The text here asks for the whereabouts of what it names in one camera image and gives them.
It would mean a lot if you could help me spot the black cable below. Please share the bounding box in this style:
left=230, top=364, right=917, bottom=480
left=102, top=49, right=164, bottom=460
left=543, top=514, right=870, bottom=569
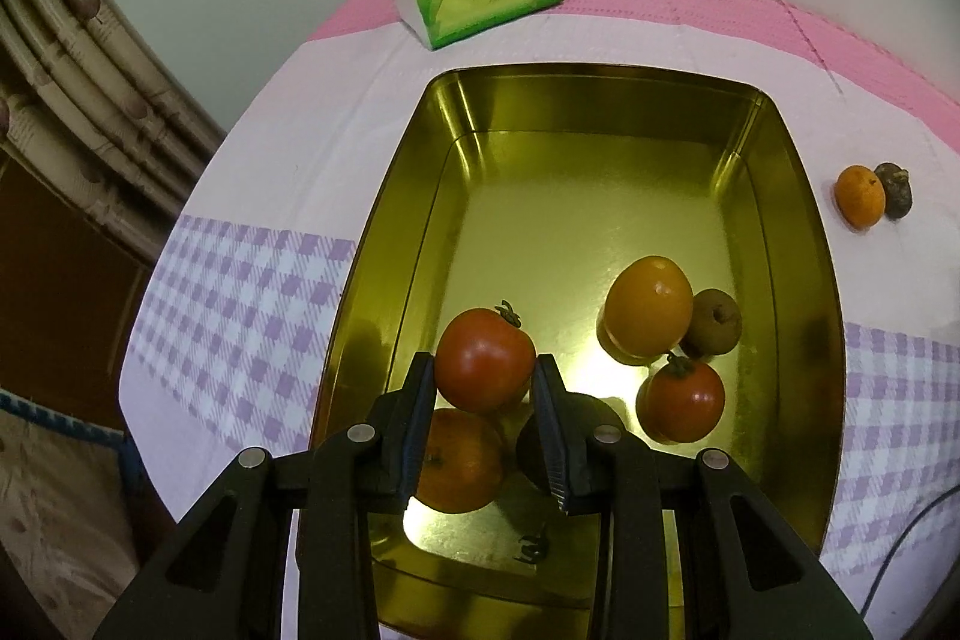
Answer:
left=861, top=482, right=960, bottom=620

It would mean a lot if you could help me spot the red tomato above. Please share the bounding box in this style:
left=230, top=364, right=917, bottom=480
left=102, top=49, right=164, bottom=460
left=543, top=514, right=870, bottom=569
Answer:
left=636, top=353, right=727, bottom=444
left=435, top=300, right=538, bottom=414

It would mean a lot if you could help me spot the beige cloth with blue trim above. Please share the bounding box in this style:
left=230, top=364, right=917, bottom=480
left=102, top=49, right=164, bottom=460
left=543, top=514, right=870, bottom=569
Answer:
left=0, top=385, right=151, bottom=640

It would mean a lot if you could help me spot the round orange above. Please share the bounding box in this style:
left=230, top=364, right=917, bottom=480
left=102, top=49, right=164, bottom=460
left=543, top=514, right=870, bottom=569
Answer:
left=836, top=164, right=887, bottom=229
left=415, top=407, right=506, bottom=514

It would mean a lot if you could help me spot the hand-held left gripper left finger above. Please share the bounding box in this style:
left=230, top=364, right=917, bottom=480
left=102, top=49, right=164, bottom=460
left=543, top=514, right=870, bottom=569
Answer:
left=90, top=351, right=437, bottom=640

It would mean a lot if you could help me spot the brown kiwi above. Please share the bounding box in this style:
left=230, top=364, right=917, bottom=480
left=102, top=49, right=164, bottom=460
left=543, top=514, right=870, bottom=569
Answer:
left=679, top=288, right=743, bottom=359

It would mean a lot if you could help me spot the dark round fruit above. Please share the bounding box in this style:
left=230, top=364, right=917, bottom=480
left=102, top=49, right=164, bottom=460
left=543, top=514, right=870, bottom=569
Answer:
left=516, top=394, right=638, bottom=492

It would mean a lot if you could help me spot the dark wrinkled mangosteen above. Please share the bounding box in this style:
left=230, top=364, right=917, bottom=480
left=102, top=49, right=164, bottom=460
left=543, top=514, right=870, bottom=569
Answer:
left=874, top=162, right=915, bottom=220

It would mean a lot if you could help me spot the bamboo furniture frame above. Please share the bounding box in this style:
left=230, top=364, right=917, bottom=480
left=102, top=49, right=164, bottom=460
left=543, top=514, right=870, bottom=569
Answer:
left=0, top=0, right=226, bottom=270

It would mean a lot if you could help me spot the yellow-orange citrus fruit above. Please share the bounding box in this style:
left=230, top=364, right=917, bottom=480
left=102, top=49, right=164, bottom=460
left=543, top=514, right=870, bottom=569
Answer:
left=600, top=255, right=695, bottom=360

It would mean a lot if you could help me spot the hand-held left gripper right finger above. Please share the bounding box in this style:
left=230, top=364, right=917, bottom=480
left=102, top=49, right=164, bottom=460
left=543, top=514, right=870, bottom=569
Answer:
left=532, top=353, right=875, bottom=640

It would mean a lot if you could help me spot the gold metal tin tray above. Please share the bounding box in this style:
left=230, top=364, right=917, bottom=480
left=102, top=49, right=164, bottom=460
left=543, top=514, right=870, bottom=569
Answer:
left=296, top=62, right=848, bottom=640

